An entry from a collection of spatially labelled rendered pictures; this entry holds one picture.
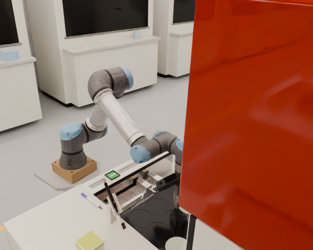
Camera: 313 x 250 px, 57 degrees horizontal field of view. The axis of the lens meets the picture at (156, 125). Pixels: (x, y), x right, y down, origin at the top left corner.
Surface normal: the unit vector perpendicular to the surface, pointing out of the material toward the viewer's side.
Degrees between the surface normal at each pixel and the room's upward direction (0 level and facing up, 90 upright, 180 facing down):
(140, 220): 0
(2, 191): 0
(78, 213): 0
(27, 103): 90
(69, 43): 90
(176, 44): 90
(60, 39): 90
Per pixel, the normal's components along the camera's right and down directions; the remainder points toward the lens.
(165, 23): -0.70, 0.31
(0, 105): 0.72, 0.34
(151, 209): 0.04, -0.89
